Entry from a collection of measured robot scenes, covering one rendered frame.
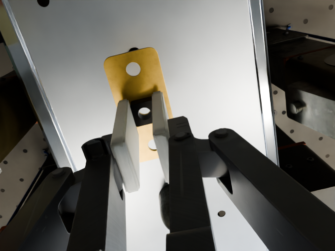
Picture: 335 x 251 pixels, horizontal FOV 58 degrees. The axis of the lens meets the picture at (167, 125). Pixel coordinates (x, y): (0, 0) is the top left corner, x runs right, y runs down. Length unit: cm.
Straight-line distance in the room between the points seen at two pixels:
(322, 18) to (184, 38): 42
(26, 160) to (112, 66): 50
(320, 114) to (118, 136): 20
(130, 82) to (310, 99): 17
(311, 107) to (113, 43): 19
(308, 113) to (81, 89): 21
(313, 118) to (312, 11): 37
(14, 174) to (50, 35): 48
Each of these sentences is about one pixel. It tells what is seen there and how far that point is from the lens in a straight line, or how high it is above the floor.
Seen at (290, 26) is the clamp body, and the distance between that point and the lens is 63.
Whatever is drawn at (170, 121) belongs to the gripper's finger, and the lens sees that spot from 17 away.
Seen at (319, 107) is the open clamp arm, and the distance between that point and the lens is 30.
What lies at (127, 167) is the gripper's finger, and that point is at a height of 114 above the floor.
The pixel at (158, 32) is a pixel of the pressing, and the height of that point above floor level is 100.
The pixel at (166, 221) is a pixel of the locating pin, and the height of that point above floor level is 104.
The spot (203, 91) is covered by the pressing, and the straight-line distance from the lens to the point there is 29.
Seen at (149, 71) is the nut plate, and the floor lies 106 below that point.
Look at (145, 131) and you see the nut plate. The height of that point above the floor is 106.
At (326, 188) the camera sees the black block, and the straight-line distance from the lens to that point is 40.
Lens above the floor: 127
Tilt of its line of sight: 67 degrees down
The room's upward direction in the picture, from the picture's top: 169 degrees clockwise
